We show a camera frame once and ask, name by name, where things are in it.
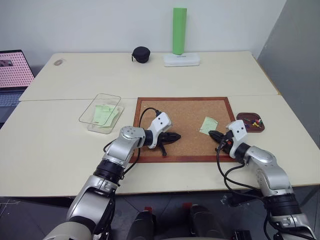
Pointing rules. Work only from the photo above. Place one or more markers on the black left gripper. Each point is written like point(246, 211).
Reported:
point(163, 138)

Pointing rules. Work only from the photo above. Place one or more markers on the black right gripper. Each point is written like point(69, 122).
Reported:
point(227, 145)

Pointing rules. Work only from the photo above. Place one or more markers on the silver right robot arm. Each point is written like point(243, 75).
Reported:
point(270, 172)

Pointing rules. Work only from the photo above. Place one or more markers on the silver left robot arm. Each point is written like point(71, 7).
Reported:
point(125, 147)

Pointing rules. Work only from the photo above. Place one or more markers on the small green sticky note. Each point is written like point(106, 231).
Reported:
point(208, 124)

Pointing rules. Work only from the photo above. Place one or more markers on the brown wooden tray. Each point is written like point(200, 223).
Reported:
point(243, 117)

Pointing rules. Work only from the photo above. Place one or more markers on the clear plastic box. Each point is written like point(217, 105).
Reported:
point(110, 127)

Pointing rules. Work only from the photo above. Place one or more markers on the large green paper note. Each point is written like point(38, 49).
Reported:
point(101, 117)

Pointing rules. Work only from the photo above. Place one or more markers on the flat white box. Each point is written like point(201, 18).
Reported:
point(182, 60)

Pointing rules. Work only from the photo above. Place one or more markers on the tall green box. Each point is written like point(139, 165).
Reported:
point(179, 30)

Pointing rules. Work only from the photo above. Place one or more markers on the wood framed cork board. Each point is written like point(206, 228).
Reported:
point(190, 112)

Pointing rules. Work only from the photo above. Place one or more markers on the small red block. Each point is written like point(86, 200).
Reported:
point(148, 208)
point(186, 205)

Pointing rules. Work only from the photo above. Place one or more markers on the black table clamp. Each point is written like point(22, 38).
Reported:
point(240, 198)

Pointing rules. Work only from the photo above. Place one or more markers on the dark rounded shape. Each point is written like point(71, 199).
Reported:
point(206, 222)
point(140, 226)

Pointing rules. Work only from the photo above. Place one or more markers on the round black zipper case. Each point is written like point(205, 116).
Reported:
point(141, 54)

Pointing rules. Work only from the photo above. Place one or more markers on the beige robot torso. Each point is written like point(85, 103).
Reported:
point(67, 231)

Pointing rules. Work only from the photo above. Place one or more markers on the laptop with pink screen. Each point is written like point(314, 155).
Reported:
point(12, 70)

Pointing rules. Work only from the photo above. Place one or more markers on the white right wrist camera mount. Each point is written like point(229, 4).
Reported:
point(238, 131)

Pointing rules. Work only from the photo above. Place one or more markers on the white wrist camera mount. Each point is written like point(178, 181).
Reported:
point(160, 122)
point(238, 131)

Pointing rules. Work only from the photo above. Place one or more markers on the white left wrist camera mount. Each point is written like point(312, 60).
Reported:
point(160, 122)

